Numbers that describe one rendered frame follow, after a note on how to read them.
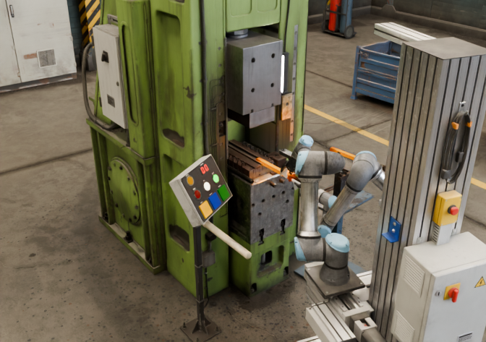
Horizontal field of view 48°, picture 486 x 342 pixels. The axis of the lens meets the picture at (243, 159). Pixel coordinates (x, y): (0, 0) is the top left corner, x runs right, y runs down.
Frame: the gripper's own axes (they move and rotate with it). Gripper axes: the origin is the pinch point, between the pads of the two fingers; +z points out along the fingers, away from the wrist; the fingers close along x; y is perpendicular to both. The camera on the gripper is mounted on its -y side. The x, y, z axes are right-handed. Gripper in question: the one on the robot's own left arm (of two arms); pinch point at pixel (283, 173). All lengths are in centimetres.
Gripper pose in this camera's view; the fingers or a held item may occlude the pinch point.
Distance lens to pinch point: 338.6
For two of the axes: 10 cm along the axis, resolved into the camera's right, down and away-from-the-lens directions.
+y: 5.4, 7.5, -3.9
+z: -3.0, 6.0, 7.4
